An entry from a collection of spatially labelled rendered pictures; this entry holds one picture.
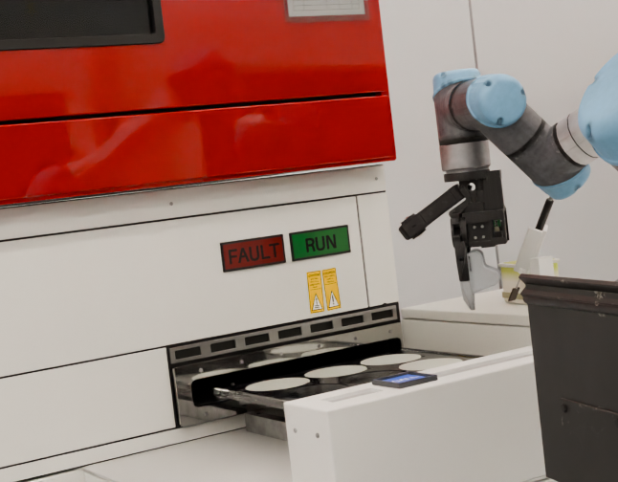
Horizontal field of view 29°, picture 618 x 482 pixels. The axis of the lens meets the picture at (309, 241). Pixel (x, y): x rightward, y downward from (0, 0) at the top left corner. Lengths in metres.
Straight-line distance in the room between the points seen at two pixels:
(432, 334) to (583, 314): 0.87
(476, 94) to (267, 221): 0.46
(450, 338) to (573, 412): 0.79
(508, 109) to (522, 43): 2.65
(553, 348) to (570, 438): 0.09
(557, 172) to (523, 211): 2.53
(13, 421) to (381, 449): 0.66
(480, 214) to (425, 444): 0.53
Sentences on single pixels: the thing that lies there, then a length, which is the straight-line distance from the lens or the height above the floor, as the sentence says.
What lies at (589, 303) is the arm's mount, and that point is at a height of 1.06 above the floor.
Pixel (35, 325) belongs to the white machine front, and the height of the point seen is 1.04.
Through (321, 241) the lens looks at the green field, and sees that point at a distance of 2.03.
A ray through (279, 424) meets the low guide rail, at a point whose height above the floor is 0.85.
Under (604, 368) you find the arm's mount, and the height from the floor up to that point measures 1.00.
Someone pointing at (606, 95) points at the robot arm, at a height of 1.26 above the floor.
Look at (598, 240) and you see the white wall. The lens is 4.54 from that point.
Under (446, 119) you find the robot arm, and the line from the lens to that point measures 1.82.
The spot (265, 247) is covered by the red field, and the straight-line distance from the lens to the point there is 1.97.
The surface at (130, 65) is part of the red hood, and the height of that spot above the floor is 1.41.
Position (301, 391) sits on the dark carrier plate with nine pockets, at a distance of 1.79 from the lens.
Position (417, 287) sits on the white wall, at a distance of 3.99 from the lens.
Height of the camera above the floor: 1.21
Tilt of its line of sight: 3 degrees down
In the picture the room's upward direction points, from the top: 7 degrees counter-clockwise
